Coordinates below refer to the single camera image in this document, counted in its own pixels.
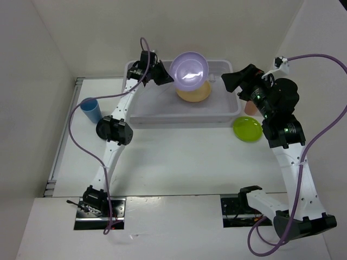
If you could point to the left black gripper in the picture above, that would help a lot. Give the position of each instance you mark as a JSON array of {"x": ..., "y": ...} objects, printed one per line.
[{"x": 165, "y": 78}]

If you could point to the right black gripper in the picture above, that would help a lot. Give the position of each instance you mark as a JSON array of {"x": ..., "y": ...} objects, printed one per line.
[{"x": 232, "y": 79}]

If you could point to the purple plastic plate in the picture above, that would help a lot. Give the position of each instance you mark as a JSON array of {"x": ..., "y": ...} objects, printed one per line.
[{"x": 189, "y": 71}]

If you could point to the coral plastic cup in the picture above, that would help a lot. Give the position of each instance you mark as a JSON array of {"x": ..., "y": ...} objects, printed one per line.
[{"x": 250, "y": 108}]

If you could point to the orange plastic plate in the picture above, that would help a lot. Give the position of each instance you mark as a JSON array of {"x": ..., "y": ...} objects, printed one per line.
[{"x": 196, "y": 95}]

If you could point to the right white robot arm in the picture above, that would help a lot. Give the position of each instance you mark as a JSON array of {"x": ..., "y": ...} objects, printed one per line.
[{"x": 276, "y": 99}]

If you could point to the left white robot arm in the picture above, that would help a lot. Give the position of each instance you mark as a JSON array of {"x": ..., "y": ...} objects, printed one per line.
[{"x": 116, "y": 131}]

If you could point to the lavender plastic bin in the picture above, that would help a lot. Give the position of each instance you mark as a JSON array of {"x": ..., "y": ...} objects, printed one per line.
[{"x": 162, "y": 105}]

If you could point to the green plastic plate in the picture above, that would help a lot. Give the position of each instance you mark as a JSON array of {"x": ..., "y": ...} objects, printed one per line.
[{"x": 247, "y": 129}]

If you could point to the blue plastic cup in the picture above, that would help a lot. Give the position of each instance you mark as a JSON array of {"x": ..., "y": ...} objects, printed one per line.
[{"x": 91, "y": 109}]

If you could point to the black plate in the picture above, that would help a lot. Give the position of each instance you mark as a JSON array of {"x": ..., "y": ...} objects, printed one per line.
[{"x": 101, "y": 129}]

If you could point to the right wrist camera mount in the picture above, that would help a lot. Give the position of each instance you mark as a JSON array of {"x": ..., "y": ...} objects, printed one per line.
[{"x": 280, "y": 69}]

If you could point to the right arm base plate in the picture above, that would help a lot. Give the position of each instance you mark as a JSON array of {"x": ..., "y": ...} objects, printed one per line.
[{"x": 236, "y": 216}]

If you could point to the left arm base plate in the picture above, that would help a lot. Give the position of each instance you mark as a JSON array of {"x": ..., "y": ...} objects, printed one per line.
[{"x": 88, "y": 218}]

